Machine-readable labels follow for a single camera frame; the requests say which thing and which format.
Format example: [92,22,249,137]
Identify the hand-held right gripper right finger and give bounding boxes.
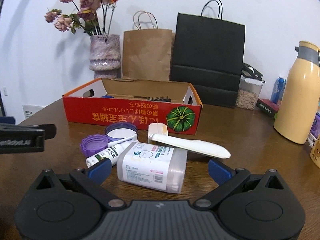
[193,158,285,209]

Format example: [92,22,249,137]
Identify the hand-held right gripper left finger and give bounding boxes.
[36,159,127,210]

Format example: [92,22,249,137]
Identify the small white spray bottle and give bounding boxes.
[86,134,138,168]

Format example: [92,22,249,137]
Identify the purple ridged bottle cap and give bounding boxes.
[80,134,110,157]

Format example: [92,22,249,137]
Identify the white remote control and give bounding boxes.
[149,132,231,159]

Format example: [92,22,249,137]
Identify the purple rimmed jar lid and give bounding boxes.
[104,123,138,142]

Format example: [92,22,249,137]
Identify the clear cotton swab box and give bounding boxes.
[116,141,188,194]

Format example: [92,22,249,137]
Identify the red cardboard box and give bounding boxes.
[62,77,203,135]

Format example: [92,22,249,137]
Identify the cream pink small device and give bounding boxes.
[148,123,168,140]

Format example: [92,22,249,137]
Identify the white envelope package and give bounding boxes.
[22,104,46,119]

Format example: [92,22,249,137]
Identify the clear oats container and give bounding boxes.
[236,63,266,110]

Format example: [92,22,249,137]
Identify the dark red box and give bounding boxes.
[256,98,281,118]

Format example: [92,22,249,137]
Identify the blue drink can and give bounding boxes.
[271,77,287,103]

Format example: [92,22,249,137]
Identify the mottled purple ceramic vase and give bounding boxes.
[89,34,121,79]

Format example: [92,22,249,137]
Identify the yellow thermos jug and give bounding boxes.
[273,40,320,145]

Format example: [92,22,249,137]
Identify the purple tissue pack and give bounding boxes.
[310,112,320,140]

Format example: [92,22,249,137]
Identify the black paper bag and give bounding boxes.
[170,0,246,108]

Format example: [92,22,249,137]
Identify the brown paper bag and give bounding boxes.
[122,10,175,82]

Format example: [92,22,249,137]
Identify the dried pink roses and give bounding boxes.
[44,0,120,36]

